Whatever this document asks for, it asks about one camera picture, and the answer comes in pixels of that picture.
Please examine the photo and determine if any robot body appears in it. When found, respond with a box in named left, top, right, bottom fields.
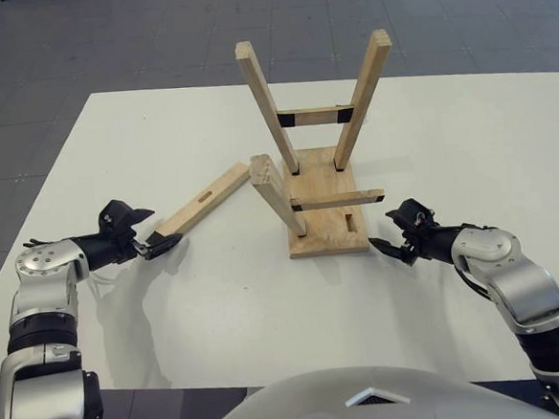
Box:
left=184, top=351, right=559, bottom=419

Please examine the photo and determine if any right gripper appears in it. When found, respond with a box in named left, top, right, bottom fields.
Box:
left=368, top=223, right=465, bottom=267

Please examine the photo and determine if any wooden leg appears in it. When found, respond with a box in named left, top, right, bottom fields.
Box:
left=143, top=160, right=256, bottom=249
left=234, top=37, right=302, bottom=182
left=247, top=150, right=309, bottom=242
left=324, top=27, right=401, bottom=174

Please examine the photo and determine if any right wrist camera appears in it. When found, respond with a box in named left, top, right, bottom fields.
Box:
left=385, top=197, right=437, bottom=235

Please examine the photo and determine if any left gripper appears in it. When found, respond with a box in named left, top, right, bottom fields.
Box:
left=73, top=225, right=186, bottom=274

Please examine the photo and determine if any black cable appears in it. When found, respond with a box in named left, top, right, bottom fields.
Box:
left=20, top=236, right=56, bottom=252
left=454, top=251, right=496, bottom=306

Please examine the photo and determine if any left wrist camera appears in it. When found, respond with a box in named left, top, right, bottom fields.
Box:
left=97, top=196, right=158, bottom=238

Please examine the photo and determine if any wooden seat board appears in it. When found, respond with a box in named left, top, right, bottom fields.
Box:
left=281, top=143, right=371, bottom=260

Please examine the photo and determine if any wooden cross bar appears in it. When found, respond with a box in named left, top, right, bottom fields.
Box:
left=289, top=187, right=388, bottom=214
left=276, top=103, right=357, bottom=130

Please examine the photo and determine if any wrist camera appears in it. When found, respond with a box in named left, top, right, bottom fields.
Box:
left=385, top=197, right=437, bottom=235
left=97, top=196, right=158, bottom=238

